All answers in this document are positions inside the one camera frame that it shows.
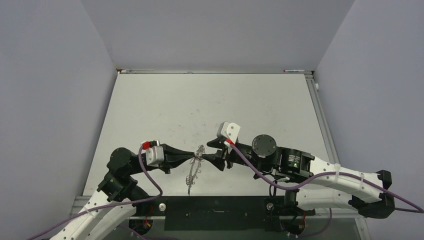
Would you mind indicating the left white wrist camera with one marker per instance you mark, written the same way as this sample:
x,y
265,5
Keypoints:
x,y
154,153

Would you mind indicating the red white marker pen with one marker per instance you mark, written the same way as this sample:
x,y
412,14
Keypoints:
x,y
294,71

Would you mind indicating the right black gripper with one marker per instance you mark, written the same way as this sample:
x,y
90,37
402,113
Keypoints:
x,y
217,157

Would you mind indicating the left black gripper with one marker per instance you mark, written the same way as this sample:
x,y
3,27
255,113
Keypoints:
x,y
170,151

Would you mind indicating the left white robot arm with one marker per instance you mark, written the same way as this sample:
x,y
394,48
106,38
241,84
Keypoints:
x,y
126,186

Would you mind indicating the aluminium frame rail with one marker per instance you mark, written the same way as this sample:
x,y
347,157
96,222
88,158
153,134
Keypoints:
x,y
326,132

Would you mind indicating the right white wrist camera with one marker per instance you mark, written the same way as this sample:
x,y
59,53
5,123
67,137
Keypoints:
x,y
228,130

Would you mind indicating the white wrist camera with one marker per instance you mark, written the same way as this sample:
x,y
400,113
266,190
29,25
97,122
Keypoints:
x,y
154,153
228,130

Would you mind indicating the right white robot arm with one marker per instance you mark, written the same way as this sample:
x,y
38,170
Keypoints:
x,y
308,182

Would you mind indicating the silver perforated ring disc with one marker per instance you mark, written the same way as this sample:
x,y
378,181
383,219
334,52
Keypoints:
x,y
195,168

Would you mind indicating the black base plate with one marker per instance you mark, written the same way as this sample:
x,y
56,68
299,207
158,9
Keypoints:
x,y
220,213

